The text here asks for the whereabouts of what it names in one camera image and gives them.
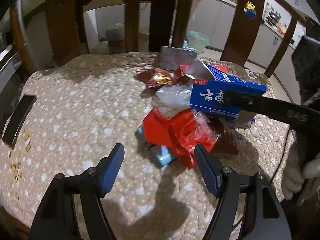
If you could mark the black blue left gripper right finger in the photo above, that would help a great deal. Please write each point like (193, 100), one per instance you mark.
(263, 216)

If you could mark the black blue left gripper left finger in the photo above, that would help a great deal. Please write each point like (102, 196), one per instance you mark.
(56, 215)

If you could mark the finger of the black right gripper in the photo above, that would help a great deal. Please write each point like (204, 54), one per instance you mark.
(300, 118)

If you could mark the blue cigarette carton box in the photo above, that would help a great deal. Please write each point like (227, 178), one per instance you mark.
(207, 95)

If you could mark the green trash bag bin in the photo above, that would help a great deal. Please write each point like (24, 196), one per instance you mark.
(197, 41)

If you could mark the white kitchen cabinets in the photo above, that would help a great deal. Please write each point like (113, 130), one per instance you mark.
(240, 39)

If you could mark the white gloved right hand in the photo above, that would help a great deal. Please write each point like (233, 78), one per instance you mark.
(296, 179)

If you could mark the black phone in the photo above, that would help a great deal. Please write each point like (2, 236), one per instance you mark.
(17, 119)

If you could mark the red plastic wrapper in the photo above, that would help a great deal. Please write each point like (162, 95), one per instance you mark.
(181, 133)

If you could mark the light blue small packet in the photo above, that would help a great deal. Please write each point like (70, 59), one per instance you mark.
(162, 155)

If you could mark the torn blue white carton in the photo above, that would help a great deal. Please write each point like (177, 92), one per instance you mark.
(200, 70)

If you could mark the clear plastic bag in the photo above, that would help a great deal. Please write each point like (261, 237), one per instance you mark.
(175, 95)

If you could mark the small red box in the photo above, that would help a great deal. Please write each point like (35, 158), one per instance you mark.
(180, 75)

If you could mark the grey metal tin box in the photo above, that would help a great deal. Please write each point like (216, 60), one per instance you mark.
(171, 58)

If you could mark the red snack packet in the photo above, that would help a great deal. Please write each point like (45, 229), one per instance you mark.
(155, 77)

